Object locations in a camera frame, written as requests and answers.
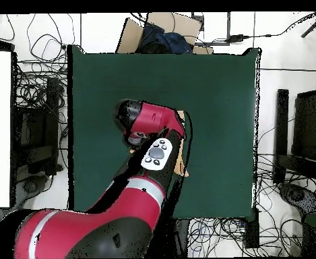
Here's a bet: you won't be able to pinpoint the tan terry towel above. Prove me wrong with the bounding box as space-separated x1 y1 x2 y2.
129 109 190 178

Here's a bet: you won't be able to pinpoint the dark green table cloth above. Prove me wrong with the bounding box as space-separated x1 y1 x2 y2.
67 44 262 221

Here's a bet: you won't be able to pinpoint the dark blue garment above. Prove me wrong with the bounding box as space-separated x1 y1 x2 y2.
135 22 194 55

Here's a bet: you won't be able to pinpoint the brown cardboard box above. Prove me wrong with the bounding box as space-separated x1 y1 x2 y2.
115 11 214 55

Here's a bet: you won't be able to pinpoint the black power adapter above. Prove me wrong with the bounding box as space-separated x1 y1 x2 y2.
225 34 251 43

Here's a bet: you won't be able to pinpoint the black rectangular box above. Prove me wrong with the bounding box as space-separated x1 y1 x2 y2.
244 207 260 250

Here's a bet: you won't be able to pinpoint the black stand frame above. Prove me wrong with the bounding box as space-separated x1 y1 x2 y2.
11 76 65 176
272 88 316 185

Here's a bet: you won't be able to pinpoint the tangled black floor cables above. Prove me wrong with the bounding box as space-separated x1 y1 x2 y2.
14 13 76 109
187 153 309 258

